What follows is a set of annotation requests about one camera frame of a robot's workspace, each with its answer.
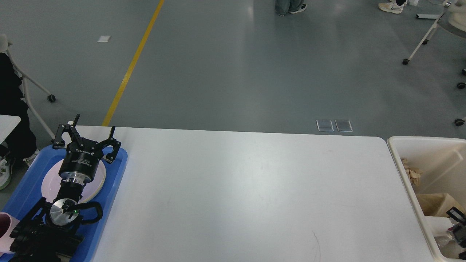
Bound white paper cup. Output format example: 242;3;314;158
438;242;466;259

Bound clear floor plate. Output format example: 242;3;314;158
316;119;335;132
335;120;354;132

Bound person in black pants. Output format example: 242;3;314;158
0;52;39;190

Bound right clear floor plate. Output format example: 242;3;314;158
335;120;354;132

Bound white plastic bin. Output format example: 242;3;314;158
387;136;466;262

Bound aluminium foil tray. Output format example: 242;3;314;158
434;233;454;249

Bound pink plate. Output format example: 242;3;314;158
41;159;106;203

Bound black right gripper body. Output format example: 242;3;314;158
451;223;466;248

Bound person in blue jeans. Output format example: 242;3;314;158
275;0;307;16

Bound white paper on floor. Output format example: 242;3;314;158
97;35;111;43

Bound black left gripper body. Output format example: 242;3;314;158
59;143;103;186

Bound blue plastic tray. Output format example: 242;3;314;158
1;146;127;262

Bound white side table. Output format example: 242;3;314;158
0;115;21;143

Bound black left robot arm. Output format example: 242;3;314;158
10;114;121;262

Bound grey wheeled frame left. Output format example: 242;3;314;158
0;35;56;139

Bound left clear floor plate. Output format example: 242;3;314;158
316;119;335;132

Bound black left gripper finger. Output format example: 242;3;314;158
53;115;83;149
95;127;122;164

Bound small brown paper bag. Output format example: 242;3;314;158
415;193;465;217

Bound white wheeled chair right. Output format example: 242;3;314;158
402;0;466;65

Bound white bowl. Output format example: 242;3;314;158
424;216;453;237

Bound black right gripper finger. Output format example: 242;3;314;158
446;207;466;223

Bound crumpled paper scraps in bin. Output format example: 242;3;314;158
401;159;424;186

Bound pink ribbed mug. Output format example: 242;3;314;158
0;212;20;256

